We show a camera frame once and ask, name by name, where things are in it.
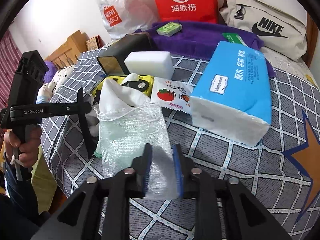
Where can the brown patterned box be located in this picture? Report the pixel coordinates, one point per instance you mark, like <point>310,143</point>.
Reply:
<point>94,43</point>

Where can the white foam sponge block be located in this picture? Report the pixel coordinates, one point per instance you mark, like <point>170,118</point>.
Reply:
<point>154,63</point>

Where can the yellow black strap band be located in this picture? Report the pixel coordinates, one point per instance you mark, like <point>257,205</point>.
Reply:
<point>142,83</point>

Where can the white plastic shopping bag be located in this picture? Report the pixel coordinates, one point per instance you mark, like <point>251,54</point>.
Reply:
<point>122,17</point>

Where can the white fruit print bedsheet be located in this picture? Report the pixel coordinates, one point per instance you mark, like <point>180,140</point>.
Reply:
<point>282,62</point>

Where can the wooden headboard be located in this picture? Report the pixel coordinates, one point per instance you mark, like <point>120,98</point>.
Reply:
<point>68,53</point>

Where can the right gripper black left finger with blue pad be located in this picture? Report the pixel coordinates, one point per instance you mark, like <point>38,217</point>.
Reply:
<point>142,166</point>

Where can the green foil sachet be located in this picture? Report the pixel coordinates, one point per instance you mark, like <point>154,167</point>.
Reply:
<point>234,38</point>

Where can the small green tissue pack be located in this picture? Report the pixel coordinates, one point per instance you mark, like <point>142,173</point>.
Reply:
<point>169,29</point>

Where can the purple plush toy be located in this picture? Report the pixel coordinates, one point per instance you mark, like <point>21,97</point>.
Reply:
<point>51,71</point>

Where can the person's left hand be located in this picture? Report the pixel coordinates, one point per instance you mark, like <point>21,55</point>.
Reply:
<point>29,150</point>

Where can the white spotted plush toy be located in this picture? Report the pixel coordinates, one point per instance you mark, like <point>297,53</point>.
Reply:
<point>47,91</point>

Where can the white tomato print sachet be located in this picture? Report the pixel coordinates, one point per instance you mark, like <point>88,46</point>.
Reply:
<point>173,95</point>

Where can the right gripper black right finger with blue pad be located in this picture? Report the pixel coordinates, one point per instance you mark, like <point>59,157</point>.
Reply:
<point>183,166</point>

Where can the beige Nike bag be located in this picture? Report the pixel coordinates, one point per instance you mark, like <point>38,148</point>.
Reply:
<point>278,30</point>

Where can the dark green tea box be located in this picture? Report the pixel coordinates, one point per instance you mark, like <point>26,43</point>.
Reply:
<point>112,59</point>

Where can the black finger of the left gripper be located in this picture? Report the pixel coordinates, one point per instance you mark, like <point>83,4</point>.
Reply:
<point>79,108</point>

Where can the purple fuzzy towel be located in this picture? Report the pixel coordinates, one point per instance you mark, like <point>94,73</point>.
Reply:
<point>199,39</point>

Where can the bubble wrap pouch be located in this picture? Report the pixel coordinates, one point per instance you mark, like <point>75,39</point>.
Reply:
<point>162,180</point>

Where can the blue tissue pack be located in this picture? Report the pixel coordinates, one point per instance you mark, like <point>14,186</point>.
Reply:
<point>232,97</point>

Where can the grey checked pillow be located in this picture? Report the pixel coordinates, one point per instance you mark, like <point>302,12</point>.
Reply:
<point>274,180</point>

